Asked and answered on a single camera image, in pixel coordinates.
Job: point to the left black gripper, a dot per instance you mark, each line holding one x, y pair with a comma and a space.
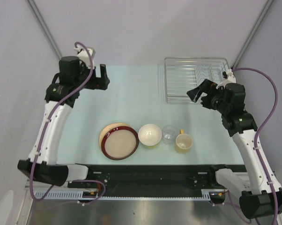
99, 83

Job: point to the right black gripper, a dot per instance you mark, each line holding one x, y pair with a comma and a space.
206, 86

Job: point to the beige bird plate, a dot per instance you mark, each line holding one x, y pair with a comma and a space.
107, 129

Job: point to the white ceramic bowl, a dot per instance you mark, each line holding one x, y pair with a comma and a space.
150, 134

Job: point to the red rimmed plate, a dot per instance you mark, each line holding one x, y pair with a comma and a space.
119, 143

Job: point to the yellow-green bowl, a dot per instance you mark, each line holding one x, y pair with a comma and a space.
150, 146

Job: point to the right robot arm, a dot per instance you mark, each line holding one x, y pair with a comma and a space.
262, 195

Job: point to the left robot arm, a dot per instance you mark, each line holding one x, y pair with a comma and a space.
41, 165

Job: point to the clear plastic cup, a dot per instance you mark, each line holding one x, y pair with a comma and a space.
169, 134

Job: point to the yellow mug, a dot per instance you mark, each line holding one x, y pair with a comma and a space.
183, 142

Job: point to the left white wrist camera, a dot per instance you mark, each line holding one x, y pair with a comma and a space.
84, 57

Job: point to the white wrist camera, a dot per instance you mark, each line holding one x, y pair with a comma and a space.
229, 77
84, 57

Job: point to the metal wire dish rack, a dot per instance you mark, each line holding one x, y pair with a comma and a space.
185, 73

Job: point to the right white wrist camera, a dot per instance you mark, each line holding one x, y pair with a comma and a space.
229, 77

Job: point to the left aluminium corner post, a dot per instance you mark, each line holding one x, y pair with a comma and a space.
44, 28

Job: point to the aluminium corner post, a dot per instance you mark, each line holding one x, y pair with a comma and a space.
254, 30
44, 28

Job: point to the white slotted cable duct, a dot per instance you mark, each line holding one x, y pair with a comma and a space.
86, 195

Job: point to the right aluminium corner post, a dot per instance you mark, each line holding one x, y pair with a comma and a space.
254, 30

